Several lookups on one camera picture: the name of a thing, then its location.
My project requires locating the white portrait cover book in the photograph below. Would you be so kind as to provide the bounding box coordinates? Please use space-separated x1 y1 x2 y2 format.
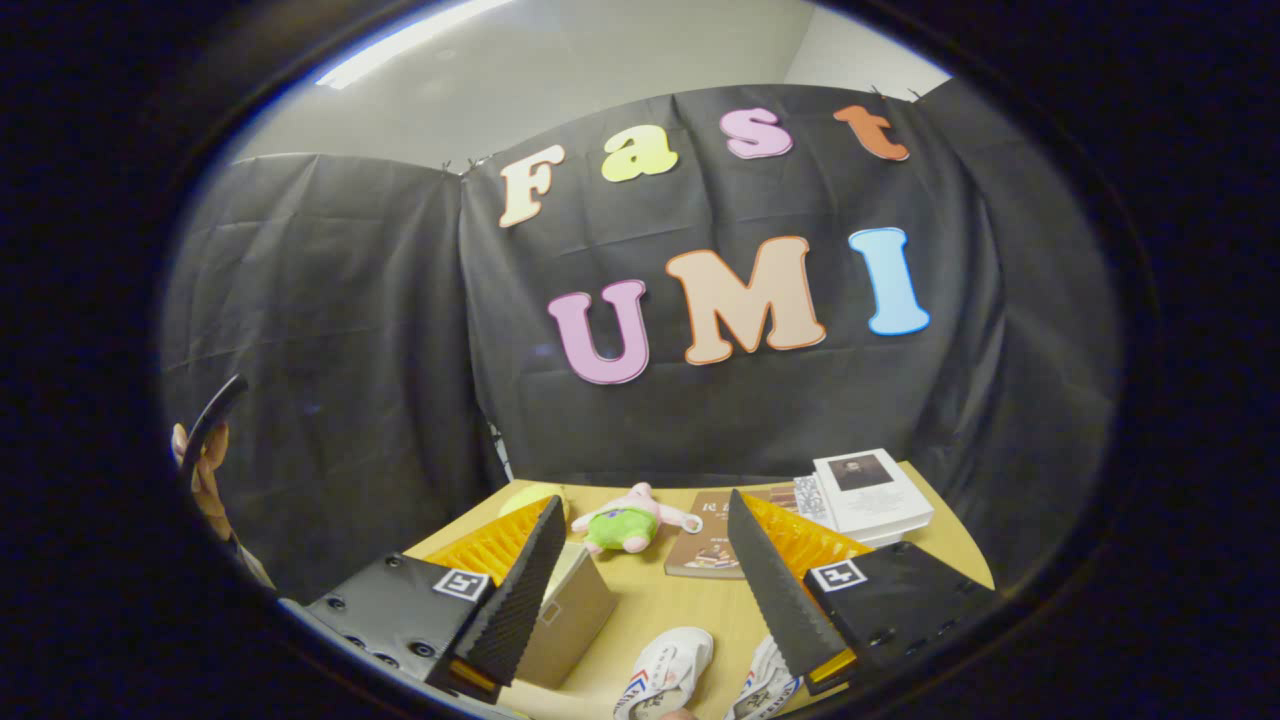
813 448 936 546

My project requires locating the yellow round plush toy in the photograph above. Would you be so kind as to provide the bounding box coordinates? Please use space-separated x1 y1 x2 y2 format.
498 483 569 521

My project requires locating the white sneaker shoe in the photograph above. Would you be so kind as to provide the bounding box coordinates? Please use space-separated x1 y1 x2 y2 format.
725 635 803 720
613 627 715 720

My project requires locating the pink and green plush toy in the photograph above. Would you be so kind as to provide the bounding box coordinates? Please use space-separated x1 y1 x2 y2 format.
572 483 703 556

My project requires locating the beige fabric storage box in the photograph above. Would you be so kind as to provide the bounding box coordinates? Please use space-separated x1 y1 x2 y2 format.
515 543 619 691

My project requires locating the brown cover book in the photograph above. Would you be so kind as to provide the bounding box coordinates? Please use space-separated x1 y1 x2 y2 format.
665 490 746 579

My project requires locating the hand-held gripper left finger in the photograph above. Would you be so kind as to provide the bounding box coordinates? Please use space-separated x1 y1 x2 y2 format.
303 495 568 704

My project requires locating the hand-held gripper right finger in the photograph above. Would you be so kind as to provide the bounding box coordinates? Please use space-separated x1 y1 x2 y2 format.
727 489 1001 696

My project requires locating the black backdrop cloth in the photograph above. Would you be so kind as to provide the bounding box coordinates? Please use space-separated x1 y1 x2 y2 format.
160 80 1121 601

